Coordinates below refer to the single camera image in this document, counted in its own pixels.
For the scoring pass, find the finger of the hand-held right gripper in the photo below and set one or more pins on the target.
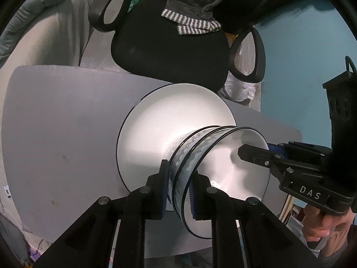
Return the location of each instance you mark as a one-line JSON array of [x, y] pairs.
[[253, 153], [277, 148]]

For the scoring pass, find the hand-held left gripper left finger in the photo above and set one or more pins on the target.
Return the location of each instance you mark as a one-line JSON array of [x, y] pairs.
[[166, 195]]

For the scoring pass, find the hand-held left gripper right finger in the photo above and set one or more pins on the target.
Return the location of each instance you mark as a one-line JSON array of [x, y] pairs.
[[193, 201]]

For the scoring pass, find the white plate with black rim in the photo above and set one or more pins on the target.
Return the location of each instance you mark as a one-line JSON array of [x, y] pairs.
[[145, 134]]

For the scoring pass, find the person's right forearm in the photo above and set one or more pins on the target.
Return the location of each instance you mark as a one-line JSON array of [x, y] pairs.
[[343, 249]]

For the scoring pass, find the person's right hand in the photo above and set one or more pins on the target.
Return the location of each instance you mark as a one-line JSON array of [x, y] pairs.
[[315, 226]]

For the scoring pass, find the wooden plank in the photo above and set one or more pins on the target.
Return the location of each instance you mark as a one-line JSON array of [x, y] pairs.
[[288, 208]]

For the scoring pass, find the white crumpled floor bag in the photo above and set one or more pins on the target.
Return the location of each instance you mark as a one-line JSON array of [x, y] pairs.
[[237, 89]]

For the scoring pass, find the black office chair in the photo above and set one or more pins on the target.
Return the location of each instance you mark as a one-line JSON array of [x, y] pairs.
[[167, 50]]

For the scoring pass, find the white fabric label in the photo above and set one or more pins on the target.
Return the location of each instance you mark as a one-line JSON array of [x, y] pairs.
[[7, 192]]

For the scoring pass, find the grey sofa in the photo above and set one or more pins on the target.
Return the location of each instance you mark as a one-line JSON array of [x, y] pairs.
[[55, 33]]

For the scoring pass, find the grey puffy duvet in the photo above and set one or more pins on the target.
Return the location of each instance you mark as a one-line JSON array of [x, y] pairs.
[[28, 8]]

